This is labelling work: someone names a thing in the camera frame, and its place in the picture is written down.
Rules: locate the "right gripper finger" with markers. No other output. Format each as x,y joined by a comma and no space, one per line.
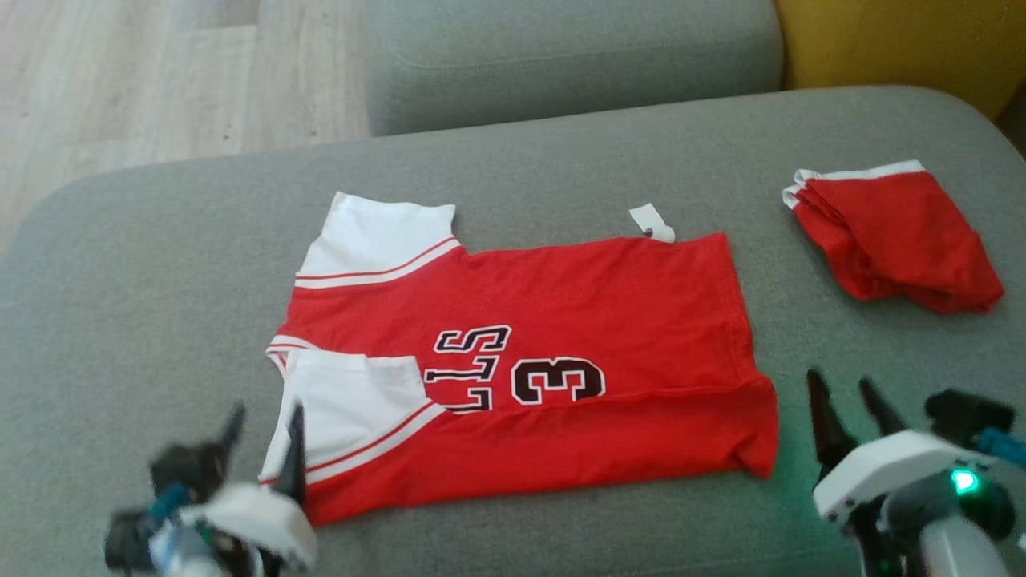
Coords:
882,413
830,437

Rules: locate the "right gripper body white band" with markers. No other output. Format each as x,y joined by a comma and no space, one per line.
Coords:
882,469

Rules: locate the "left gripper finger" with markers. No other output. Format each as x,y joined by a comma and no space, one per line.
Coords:
293,457
232,437

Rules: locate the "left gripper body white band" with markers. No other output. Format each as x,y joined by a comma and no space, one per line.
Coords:
256,513

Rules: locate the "red shorts white trim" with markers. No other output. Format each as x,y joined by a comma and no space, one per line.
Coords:
898,240

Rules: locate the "red jersey white sleeves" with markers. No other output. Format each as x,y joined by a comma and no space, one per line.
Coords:
601,304

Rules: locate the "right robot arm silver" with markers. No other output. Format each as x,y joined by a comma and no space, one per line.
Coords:
954,545

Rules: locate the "large grey sofa seat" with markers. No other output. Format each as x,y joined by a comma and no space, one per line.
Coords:
160,280

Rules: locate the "yellow upholstered seat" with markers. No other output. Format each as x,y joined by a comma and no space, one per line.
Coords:
906,40

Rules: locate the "small grey sofa cushion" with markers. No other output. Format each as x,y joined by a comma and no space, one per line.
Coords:
561,64

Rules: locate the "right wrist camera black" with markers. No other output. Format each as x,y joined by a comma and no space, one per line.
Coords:
966,417

